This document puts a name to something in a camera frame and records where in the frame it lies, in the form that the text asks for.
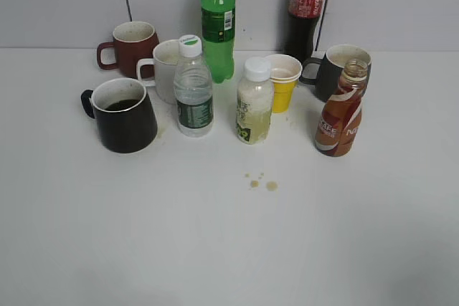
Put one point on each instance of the clear water bottle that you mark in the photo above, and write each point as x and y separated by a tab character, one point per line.
193	89

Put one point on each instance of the black ceramic mug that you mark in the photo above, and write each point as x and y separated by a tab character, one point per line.
123	113

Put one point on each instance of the dark grey ceramic mug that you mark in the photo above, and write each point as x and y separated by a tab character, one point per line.
331	66

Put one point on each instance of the cola bottle red label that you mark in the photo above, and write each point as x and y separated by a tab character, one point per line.
303	16

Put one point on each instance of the white ceramic mug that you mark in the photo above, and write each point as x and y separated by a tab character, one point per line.
165	58

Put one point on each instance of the green soda bottle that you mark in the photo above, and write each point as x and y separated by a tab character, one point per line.
218	34

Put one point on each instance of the brown coffee bottle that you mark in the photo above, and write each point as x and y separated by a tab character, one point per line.
341	115

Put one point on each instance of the yellow paper cup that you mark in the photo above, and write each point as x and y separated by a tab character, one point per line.
285	72

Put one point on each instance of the white cap juice bottle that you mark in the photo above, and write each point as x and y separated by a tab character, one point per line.
255	93

